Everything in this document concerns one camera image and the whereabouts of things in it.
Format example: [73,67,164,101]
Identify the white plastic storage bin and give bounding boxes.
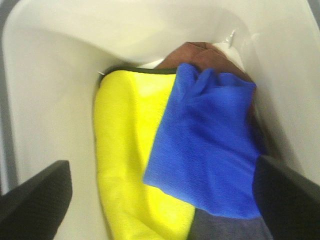
[0,0,320,240]

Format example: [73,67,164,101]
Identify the grey towel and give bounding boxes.
[187,209,273,240]

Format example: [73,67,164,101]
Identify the yellow microfiber towel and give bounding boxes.
[93,67,195,240]

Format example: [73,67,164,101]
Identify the blue microfiber towel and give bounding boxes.
[143,63,265,219]

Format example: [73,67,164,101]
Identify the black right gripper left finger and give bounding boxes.
[0,160,72,240]

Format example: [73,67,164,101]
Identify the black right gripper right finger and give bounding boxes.
[253,155,320,240]

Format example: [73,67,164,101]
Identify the brown towel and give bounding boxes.
[149,42,269,159]

